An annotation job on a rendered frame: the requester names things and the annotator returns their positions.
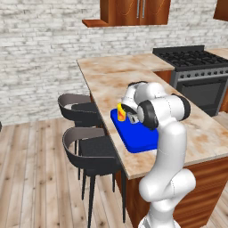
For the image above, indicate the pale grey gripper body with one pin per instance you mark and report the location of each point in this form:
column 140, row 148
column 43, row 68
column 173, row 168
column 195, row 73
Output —
column 133, row 118

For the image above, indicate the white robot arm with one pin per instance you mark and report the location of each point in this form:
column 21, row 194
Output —
column 172, row 142

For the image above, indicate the yellow orange cup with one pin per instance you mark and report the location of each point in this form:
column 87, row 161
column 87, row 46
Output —
column 121, row 114

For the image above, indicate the blue tray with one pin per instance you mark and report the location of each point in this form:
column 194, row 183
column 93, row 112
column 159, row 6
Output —
column 138, row 138

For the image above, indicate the wooden counter base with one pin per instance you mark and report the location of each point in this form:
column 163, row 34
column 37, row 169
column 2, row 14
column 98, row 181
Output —
column 205, row 193

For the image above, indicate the black bar stool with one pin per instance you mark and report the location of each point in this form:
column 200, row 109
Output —
column 95, row 151
column 84, row 111

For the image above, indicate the steel range with black hob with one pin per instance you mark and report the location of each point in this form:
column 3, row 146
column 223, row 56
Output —
column 196, row 80

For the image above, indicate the wooden base cupboard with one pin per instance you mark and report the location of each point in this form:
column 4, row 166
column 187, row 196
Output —
column 224, row 102

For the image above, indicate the wooden wall shelf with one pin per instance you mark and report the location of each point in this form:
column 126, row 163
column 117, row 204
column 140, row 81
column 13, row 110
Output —
column 94, row 23

